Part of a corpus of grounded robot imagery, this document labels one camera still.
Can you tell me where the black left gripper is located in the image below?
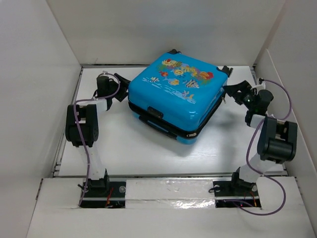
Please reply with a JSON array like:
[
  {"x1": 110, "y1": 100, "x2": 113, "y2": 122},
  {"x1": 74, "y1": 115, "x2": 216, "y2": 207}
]
[{"x1": 108, "y1": 74, "x2": 135, "y2": 101}]

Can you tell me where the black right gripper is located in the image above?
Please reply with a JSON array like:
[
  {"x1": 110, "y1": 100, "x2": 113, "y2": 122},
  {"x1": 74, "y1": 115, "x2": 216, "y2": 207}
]
[{"x1": 222, "y1": 80, "x2": 255, "y2": 111}]

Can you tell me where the blue hard-shell suitcase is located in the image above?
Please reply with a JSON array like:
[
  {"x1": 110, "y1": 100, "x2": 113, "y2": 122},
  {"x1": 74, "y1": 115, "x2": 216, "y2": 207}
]
[{"x1": 128, "y1": 49, "x2": 233, "y2": 145}]

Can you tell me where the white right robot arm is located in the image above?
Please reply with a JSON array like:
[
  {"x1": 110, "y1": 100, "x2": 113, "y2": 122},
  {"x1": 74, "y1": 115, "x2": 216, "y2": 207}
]
[{"x1": 223, "y1": 81, "x2": 298, "y2": 195}]

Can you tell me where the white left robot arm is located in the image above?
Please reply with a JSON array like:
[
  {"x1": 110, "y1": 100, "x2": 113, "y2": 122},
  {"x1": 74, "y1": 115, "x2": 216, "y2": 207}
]
[{"x1": 65, "y1": 72, "x2": 130, "y2": 197}]

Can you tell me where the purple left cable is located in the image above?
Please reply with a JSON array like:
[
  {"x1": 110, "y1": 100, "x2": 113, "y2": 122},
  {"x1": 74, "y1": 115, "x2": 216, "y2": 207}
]
[{"x1": 73, "y1": 73, "x2": 121, "y2": 206}]

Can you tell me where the purple cable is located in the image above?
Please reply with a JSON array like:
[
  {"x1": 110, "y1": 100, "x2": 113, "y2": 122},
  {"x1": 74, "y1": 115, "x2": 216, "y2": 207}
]
[
  {"x1": 237, "y1": 79, "x2": 293, "y2": 216},
  {"x1": 73, "y1": 73, "x2": 121, "y2": 206}
]

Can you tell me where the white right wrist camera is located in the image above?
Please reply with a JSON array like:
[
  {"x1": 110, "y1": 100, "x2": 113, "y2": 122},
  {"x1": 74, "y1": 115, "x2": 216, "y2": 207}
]
[{"x1": 252, "y1": 78, "x2": 266, "y2": 91}]

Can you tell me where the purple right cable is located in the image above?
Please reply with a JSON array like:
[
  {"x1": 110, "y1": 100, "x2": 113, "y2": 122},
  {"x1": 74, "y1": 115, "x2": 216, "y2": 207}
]
[{"x1": 237, "y1": 79, "x2": 293, "y2": 216}]

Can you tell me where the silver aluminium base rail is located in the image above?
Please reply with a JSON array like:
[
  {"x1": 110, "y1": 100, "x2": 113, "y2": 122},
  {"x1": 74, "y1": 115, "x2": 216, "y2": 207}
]
[{"x1": 52, "y1": 171, "x2": 298, "y2": 209}]

